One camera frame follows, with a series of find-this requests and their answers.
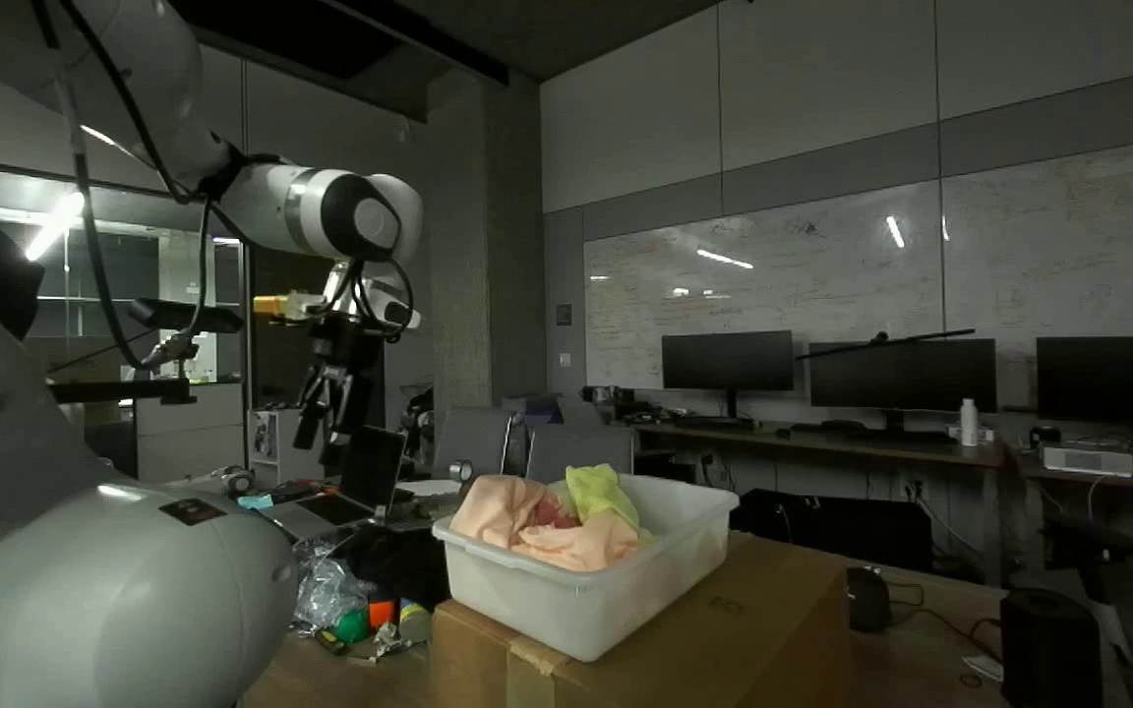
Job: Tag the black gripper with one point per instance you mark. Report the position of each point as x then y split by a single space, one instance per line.
346 334

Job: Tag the pink peach cloth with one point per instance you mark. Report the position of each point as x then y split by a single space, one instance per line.
535 520

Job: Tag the white projector box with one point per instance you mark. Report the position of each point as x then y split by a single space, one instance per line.
1087 461

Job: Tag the black cylindrical speaker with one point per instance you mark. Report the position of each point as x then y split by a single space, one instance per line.
1053 651

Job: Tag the open laptop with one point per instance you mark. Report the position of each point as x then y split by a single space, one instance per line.
366 472

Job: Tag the black monitor middle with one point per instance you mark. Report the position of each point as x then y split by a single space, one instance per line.
902 375

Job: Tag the yellow green cloth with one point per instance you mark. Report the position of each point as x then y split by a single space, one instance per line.
595 493

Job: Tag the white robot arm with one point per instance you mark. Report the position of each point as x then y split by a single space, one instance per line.
118 596

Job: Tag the white plastic bin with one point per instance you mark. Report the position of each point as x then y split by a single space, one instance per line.
539 565

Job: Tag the green toy block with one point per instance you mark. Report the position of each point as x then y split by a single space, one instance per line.
346 632

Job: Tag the white plastic bottle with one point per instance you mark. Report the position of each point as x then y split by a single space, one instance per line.
969 421

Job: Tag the black monitor left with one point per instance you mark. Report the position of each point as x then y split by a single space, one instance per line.
729 358

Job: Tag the grey office chair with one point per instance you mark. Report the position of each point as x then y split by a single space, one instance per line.
576 445

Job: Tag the crumpled clear plastic bag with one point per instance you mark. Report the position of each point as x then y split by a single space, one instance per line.
329 592

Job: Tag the black monitor right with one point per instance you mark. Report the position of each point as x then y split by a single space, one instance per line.
1087 380

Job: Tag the black monitor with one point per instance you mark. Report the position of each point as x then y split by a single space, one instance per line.
902 375
1087 380
729 358

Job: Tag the black fabric bag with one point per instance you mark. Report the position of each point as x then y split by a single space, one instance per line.
403 565

